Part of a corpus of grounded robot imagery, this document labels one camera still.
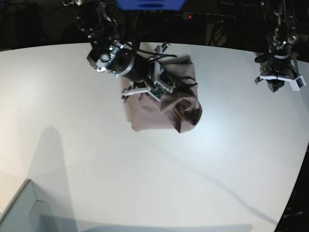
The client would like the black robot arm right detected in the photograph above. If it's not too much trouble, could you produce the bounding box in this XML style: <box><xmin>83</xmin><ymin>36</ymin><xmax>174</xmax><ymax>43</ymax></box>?
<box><xmin>63</xmin><ymin>0</ymin><xmax>161</xmax><ymax>87</ymax></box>

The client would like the black power strip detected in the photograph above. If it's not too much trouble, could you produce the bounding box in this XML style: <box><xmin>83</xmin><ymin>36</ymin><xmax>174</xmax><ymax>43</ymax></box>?
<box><xmin>182</xmin><ymin>12</ymin><xmax>237</xmax><ymax>23</ymax></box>

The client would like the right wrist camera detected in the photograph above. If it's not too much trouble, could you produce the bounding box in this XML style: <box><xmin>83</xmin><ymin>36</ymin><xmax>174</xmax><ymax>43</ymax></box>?
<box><xmin>122</xmin><ymin>42</ymin><xmax>174</xmax><ymax>101</ymax></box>

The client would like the pink t-shirt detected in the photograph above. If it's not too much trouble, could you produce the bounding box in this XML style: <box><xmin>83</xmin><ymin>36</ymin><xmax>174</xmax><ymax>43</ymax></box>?
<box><xmin>124</xmin><ymin>55</ymin><xmax>202</xmax><ymax>133</ymax></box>

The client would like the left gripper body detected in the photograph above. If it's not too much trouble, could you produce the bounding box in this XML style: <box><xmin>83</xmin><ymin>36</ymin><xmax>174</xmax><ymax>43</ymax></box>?
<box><xmin>259</xmin><ymin>54</ymin><xmax>299</xmax><ymax>80</ymax></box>

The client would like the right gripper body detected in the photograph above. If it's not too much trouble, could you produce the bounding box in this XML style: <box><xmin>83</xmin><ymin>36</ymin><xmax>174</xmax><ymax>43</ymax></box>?
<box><xmin>118</xmin><ymin>53</ymin><xmax>155</xmax><ymax>83</ymax></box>

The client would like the blue box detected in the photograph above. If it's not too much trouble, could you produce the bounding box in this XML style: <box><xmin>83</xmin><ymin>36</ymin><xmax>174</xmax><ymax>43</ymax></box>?
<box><xmin>116</xmin><ymin>0</ymin><xmax>185</xmax><ymax>11</ymax></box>

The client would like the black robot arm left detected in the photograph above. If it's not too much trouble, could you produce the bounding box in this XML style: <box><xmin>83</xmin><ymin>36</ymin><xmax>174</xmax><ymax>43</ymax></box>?
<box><xmin>254</xmin><ymin>0</ymin><xmax>306</xmax><ymax>93</ymax></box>

